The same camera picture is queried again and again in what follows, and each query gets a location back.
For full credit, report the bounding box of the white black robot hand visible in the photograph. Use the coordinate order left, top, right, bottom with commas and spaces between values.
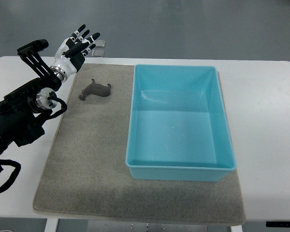
50, 24, 100, 82

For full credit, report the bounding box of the brown toy hippo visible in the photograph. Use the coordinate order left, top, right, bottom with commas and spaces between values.
78, 78, 112, 101

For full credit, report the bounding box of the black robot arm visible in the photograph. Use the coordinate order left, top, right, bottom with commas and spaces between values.
0, 39, 67, 193

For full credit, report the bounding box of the blue plastic box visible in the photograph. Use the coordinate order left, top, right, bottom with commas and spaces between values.
126, 64, 236, 182

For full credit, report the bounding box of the upper clear floor plate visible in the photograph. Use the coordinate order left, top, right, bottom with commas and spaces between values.
95, 40, 105, 48

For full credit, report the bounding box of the grey felt mat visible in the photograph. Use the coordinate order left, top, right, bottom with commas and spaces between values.
33, 64, 246, 225

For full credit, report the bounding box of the black table control panel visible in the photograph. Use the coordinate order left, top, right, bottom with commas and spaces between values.
266, 221, 290, 228

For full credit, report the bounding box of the white table leg frame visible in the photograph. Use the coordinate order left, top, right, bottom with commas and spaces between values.
44, 218, 243, 232

